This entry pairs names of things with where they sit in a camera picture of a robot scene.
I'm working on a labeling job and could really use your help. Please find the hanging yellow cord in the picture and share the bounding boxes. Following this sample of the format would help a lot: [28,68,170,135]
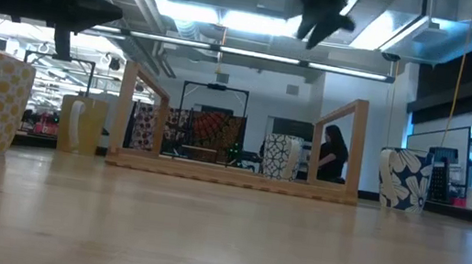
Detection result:
[438,14,472,151]

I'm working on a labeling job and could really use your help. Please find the colourful patterned fabric panel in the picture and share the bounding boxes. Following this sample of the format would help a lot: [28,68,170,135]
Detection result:
[125,99,249,168]

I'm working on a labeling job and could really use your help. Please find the whiteboard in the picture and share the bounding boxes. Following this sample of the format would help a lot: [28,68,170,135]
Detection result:
[404,117,472,162]

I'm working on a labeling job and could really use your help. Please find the person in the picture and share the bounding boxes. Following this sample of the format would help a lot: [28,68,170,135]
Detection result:
[315,122,354,185]

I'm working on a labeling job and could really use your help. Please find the wooden mug rack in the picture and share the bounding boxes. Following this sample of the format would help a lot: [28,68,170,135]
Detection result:
[103,59,374,207]

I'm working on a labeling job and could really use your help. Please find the white mug with geometric pattern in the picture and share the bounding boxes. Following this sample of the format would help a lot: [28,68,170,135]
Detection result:
[258,131,306,184]

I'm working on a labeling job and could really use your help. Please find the large rectangular metal duct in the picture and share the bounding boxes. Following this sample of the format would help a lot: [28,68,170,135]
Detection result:
[347,0,472,72]

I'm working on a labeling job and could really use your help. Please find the white mug outside rack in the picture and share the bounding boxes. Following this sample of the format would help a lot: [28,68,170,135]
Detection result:
[54,93,111,160]

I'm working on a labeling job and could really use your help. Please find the black metal stand frame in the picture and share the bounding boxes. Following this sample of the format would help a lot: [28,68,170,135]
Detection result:
[171,78,251,169]

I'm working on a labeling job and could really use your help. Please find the black crate cart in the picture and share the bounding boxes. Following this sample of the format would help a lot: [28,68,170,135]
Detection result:
[421,144,472,208]

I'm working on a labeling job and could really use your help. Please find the long ceiling light bar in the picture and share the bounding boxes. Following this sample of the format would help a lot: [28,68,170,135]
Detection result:
[86,22,398,85]

